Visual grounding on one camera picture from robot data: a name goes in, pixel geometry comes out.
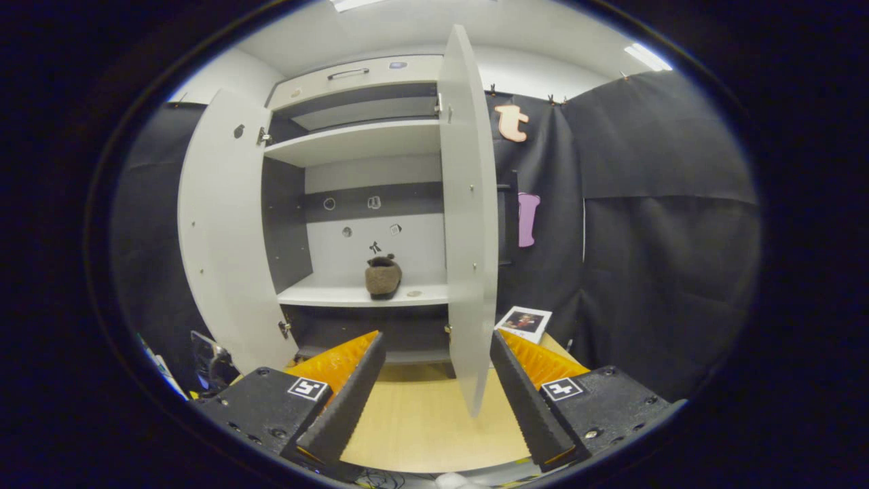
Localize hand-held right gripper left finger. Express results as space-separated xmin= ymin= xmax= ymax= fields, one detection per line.
xmin=193 ymin=331 xmax=388 ymax=469

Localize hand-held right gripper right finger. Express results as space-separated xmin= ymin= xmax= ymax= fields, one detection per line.
xmin=489 ymin=329 xmax=673 ymax=473

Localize brown fuzzy shoe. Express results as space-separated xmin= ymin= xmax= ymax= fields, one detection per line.
xmin=365 ymin=253 xmax=403 ymax=300

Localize white shoe cabinet door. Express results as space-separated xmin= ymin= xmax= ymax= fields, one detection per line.
xmin=178 ymin=88 xmax=299 ymax=376
xmin=438 ymin=25 xmax=500 ymax=418

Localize white shoe cabinet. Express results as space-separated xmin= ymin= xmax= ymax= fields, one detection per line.
xmin=261 ymin=54 xmax=452 ymax=364

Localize white cabinet shelf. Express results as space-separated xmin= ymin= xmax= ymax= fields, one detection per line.
xmin=263 ymin=119 xmax=442 ymax=168
xmin=277 ymin=272 xmax=450 ymax=308

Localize beige cabinet drawer front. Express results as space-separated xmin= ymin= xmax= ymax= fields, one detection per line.
xmin=268 ymin=54 xmax=445 ymax=111

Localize white photo book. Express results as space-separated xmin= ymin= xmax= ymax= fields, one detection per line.
xmin=494 ymin=306 xmax=553 ymax=344

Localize dark shiny object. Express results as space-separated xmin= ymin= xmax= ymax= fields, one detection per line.
xmin=190 ymin=331 xmax=240 ymax=395

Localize colourful printed sheet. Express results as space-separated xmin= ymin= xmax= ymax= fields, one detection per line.
xmin=136 ymin=333 xmax=191 ymax=401

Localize black cables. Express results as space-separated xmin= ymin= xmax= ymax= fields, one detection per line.
xmin=353 ymin=469 xmax=408 ymax=489

